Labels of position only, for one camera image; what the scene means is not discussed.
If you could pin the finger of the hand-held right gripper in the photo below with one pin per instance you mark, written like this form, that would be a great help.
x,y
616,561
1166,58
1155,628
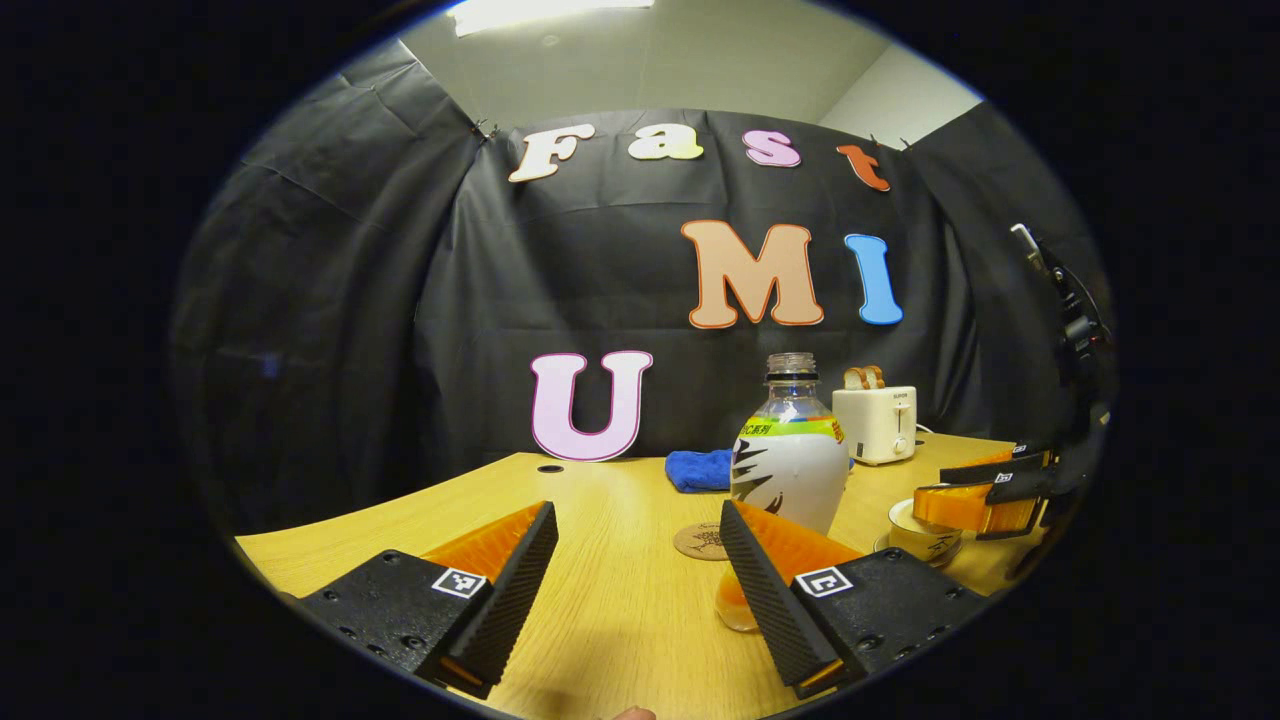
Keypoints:
x,y
965,505
1005,468

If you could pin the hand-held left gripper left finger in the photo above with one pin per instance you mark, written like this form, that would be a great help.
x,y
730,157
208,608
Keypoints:
x,y
510,595

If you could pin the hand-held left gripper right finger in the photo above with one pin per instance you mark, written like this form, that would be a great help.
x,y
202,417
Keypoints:
x,y
765,600

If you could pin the white ceramic teacup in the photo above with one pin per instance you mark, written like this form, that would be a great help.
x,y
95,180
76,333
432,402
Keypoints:
x,y
925,545

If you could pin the round cork coaster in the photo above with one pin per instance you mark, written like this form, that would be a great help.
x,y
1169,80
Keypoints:
x,y
700,542

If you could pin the clear labelled water bottle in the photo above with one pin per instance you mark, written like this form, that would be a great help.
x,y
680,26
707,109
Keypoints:
x,y
790,460

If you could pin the cream toaster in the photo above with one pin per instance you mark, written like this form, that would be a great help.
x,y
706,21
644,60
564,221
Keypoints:
x,y
875,425

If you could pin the blue folded towel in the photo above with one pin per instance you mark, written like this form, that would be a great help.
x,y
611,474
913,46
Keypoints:
x,y
698,470

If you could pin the black phone stand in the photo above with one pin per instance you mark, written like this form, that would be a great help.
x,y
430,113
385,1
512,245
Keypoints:
x,y
1078,325

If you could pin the toast bread slice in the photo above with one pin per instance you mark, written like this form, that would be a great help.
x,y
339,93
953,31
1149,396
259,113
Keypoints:
x,y
853,379
876,377

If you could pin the smartphone on stand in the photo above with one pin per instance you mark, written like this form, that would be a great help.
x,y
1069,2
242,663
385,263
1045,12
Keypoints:
x,y
1027,248

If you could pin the black backdrop cloth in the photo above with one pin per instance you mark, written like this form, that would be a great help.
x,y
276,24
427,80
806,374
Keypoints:
x,y
400,330

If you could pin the ceiling light panel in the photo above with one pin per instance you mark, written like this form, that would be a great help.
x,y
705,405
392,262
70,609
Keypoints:
x,y
550,14

